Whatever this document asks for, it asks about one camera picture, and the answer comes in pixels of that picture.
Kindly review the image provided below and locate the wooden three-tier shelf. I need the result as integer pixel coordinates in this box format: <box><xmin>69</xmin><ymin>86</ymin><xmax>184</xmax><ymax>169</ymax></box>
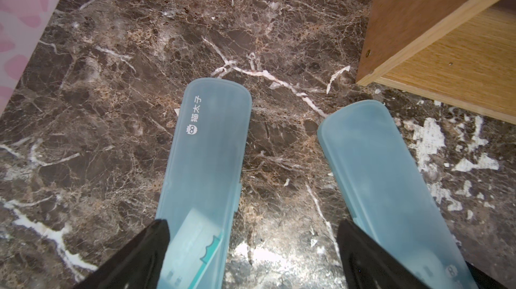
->
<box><xmin>356</xmin><ymin>0</ymin><xmax>515</xmax><ymax>123</ymax></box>

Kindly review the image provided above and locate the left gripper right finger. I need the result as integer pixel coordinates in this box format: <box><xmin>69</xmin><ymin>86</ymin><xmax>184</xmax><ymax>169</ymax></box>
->
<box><xmin>336</xmin><ymin>219</ymin><xmax>509</xmax><ymax>289</ymax></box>

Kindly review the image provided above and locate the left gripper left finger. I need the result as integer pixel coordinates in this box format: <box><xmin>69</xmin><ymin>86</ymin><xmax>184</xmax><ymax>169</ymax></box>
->
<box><xmin>75</xmin><ymin>219</ymin><xmax>170</xmax><ymax>289</ymax></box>

